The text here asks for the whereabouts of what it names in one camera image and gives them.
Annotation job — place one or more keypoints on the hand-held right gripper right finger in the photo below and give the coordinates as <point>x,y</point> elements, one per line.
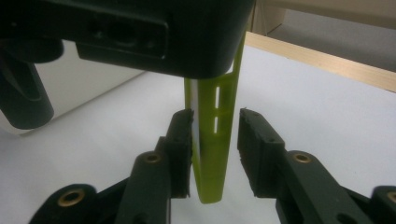
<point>258,155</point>

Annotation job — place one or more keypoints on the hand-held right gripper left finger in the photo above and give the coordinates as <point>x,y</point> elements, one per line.
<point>179,155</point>

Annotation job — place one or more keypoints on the green cartoon phone case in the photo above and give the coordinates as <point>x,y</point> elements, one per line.
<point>211,155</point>

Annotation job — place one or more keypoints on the light wooden table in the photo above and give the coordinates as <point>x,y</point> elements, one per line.
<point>327,62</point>

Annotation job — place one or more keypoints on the light wooden shelf unit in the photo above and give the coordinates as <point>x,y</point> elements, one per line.
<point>342,9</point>

